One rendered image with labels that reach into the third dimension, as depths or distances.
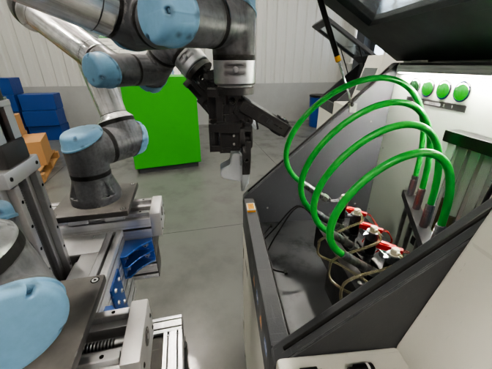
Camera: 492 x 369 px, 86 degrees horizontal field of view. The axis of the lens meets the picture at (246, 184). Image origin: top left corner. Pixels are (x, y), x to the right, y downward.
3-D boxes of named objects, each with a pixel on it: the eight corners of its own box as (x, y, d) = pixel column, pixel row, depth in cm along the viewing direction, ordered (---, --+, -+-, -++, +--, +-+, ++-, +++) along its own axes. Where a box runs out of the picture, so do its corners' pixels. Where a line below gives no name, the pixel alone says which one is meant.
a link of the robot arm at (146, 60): (117, 74, 70) (131, 40, 63) (151, 73, 79) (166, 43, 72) (134, 97, 70) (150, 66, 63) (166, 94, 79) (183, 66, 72)
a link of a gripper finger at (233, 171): (220, 190, 57) (219, 149, 53) (248, 189, 58) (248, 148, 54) (221, 197, 54) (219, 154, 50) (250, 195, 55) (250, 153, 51)
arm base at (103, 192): (63, 211, 80) (53, 181, 75) (80, 190, 93) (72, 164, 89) (117, 206, 83) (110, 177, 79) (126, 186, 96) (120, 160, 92)
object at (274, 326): (243, 230, 114) (243, 198, 107) (253, 230, 114) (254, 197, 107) (268, 394, 57) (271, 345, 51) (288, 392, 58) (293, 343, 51)
